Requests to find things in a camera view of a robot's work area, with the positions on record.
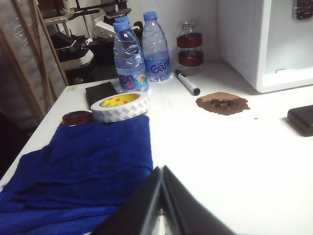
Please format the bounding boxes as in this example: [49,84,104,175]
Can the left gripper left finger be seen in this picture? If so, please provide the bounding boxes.
[92,166,164,235]

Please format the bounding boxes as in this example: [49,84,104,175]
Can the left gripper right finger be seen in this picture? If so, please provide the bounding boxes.
[162,165,244,235]

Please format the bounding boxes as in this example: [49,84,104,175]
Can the black USB hub box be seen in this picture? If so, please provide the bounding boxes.
[287,104,313,137]

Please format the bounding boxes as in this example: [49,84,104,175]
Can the blue cloth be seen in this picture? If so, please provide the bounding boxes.
[0,114,154,235]

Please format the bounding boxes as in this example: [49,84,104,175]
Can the white double-sided tape roll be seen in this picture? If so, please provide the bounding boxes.
[90,92,150,123]

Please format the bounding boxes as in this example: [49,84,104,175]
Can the round brown cardboard scrap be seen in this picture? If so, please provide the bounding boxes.
[196,92,250,116]

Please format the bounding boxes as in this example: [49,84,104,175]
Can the red tape roll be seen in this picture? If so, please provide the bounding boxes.
[60,111,94,127]

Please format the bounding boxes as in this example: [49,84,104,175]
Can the flat black foam pad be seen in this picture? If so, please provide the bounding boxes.
[85,81,117,109]

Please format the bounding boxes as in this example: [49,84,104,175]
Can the black marker pen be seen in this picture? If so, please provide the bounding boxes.
[174,69,201,95]

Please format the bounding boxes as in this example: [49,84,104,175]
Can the water bottle, rainbow label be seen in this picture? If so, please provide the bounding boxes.
[112,20,149,93]

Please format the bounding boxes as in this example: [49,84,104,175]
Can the glass jar, red bands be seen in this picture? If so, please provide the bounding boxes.
[177,20,204,67]

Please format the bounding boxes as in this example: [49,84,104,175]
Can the white black background machine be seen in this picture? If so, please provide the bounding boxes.
[50,33,95,71]

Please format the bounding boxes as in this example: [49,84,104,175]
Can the water bottle, Ganten label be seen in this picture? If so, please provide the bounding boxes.
[142,11,171,83]

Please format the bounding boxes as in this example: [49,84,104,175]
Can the white AUX water dispenser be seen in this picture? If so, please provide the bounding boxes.
[217,0,313,94]

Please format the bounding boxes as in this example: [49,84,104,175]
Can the white background machine part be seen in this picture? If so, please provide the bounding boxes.
[93,14,118,41]

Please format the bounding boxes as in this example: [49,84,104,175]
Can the clear water bottle, blue cap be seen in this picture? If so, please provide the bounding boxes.
[114,16,143,49]

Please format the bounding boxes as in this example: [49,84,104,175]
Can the black dispenser tap paddle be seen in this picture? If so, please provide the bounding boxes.
[291,0,313,23]

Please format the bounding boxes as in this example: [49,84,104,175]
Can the wooden frame with plastic wrap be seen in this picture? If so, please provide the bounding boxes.
[0,0,69,128]

